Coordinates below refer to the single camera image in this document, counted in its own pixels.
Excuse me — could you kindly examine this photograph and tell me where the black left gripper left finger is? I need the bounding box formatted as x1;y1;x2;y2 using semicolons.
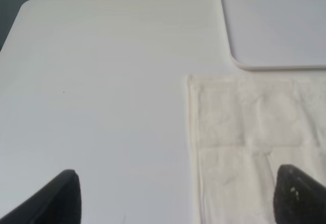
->
1;170;82;223

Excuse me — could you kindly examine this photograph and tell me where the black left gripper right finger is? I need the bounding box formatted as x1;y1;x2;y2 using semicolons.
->
273;164;325;224

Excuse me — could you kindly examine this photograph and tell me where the cream white towel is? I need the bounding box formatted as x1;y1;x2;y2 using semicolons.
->
187;75;325;223

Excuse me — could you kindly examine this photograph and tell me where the white plastic tray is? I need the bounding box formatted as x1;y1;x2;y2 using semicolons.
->
221;0;325;70

